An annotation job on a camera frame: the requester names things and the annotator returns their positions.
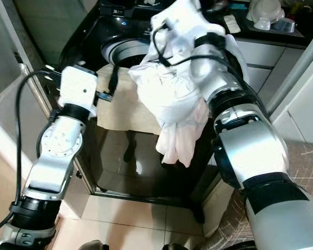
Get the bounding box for white garment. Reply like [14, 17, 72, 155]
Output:
[128, 36, 249, 168]

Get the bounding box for black top-load washing machine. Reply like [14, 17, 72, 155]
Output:
[57, 0, 235, 209]

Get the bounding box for small white remote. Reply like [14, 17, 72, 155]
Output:
[223, 15, 242, 35]

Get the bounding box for white low cabinet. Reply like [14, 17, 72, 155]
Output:
[198, 177, 224, 226]

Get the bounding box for grey counter cabinet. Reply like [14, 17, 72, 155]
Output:
[232, 26, 308, 99]

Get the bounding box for stacked white bowls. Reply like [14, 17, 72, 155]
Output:
[248, 0, 285, 29]

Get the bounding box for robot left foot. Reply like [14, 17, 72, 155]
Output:
[81, 240, 106, 250]

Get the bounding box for clear plastic container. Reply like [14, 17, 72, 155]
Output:
[274, 18, 296, 33]

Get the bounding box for white door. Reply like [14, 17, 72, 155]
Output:
[263, 31, 313, 144]

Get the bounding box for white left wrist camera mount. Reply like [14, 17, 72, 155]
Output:
[57, 65, 100, 116]

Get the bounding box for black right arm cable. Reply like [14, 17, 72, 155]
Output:
[151, 23, 246, 89]

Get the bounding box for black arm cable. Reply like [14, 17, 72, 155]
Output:
[0, 70, 68, 240]
[151, 23, 246, 89]

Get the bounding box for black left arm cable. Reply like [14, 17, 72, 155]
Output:
[0, 70, 68, 240]

